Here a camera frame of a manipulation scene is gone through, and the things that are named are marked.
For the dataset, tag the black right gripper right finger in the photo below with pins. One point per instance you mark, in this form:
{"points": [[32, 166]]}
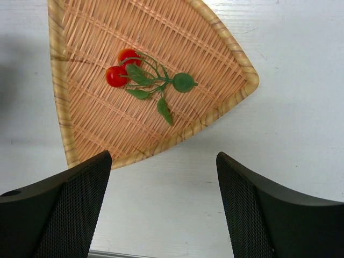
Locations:
{"points": [[266, 219]]}

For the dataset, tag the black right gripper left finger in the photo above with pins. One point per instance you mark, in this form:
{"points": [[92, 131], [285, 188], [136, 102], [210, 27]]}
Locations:
{"points": [[57, 216]]}

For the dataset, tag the red cherry pair with leaves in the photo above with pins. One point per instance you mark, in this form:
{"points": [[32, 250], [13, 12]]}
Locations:
{"points": [[142, 76]]}

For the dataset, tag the woven triangular fruit basket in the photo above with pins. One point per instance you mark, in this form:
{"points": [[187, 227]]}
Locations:
{"points": [[184, 36]]}

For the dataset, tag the aluminium frame rail front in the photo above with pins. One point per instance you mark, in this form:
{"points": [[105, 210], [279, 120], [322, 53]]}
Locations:
{"points": [[101, 254]]}

